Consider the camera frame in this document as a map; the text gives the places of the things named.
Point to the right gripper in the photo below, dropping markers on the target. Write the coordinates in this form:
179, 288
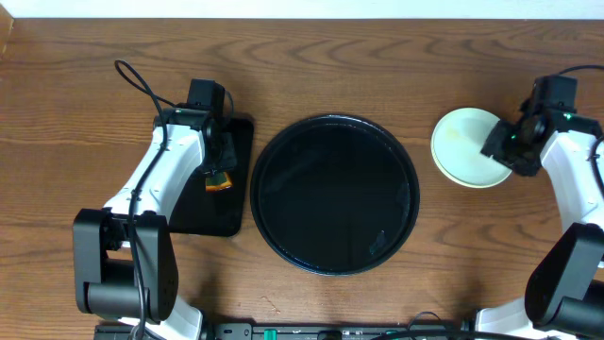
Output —
508, 151

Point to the black rectangular tray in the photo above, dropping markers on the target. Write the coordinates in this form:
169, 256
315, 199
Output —
216, 213

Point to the round black tray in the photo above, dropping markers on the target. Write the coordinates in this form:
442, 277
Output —
335, 194

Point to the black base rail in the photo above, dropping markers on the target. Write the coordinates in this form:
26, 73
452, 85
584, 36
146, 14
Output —
245, 331

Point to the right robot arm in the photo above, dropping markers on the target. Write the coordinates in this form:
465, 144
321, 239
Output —
562, 298

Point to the yellow plate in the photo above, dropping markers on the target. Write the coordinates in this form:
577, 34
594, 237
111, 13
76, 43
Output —
476, 172

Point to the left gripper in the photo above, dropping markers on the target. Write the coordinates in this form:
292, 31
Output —
222, 158

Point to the orange green sponge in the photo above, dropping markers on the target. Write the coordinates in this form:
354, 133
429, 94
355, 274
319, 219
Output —
218, 182

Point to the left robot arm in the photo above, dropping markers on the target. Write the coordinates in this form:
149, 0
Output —
124, 261

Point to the light blue plate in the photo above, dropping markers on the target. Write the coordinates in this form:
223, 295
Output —
461, 133

